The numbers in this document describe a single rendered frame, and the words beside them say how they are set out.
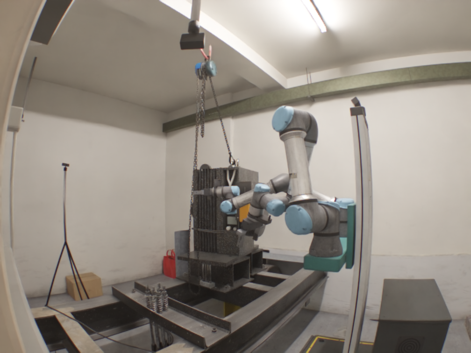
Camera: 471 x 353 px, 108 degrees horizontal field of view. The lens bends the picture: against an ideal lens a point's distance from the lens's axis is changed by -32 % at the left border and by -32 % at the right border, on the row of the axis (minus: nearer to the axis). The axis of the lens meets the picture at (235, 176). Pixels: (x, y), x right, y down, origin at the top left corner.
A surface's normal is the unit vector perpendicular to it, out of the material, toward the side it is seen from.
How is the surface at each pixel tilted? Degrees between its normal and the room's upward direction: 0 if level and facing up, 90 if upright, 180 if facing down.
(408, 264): 90
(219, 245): 90
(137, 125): 90
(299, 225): 97
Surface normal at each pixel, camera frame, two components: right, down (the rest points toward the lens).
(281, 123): -0.86, -0.15
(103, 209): 0.80, -0.05
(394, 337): -0.57, -0.06
